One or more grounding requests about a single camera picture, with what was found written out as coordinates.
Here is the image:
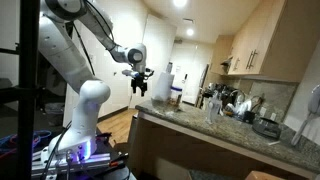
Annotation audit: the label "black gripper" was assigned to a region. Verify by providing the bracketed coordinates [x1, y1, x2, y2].
[131, 68, 154, 97]

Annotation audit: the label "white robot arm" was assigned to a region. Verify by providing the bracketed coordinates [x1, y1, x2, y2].
[38, 0, 150, 161]

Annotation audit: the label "white paper towel roll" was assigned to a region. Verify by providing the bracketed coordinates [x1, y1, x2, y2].
[152, 72, 174, 101]

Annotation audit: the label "clear plastic water bottle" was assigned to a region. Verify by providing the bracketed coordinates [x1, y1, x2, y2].
[206, 93, 222, 124]

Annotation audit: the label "clear jar purple lid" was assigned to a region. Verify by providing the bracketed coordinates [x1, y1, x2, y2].
[170, 86, 182, 106]

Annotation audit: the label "black coffee maker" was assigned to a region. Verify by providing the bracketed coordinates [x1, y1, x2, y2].
[202, 83, 237, 107]

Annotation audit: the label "kitchen faucet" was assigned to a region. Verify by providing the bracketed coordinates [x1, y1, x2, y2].
[229, 89, 245, 107]

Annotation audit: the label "black tripod pole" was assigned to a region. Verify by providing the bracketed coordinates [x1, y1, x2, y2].
[17, 0, 40, 180]

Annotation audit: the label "black round appliance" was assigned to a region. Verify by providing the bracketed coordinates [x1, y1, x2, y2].
[252, 117, 281, 140]

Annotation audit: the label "upper wooden cabinets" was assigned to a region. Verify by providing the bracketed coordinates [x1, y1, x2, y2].
[210, 0, 320, 82]

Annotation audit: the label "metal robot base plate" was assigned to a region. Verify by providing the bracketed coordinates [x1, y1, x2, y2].
[31, 148, 111, 179]

